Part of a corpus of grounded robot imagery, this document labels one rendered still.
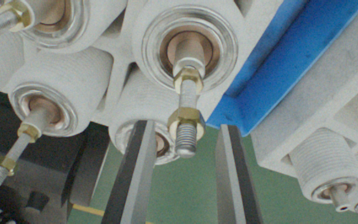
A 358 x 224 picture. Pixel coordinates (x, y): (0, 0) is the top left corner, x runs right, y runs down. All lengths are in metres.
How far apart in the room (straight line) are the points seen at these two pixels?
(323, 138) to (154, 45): 0.30
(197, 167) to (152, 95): 0.51
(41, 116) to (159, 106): 0.12
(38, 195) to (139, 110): 0.40
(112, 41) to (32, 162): 0.36
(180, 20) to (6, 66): 0.22
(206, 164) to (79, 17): 0.60
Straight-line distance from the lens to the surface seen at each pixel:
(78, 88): 0.24
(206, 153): 0.67
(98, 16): 0.18
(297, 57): 0.40
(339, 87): 0.35
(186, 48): 0.16
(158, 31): 0.17
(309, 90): 0.38
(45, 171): 0.54
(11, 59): 0.32
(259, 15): 0.25
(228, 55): 0.18
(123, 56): 0.27
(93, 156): 0.53
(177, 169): 0.74
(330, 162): 0.37
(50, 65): 0.25
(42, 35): 0.20
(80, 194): 0.55
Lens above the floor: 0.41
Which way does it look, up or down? 49 degrees down
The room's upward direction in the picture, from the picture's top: 175 degrees counter-clockwise
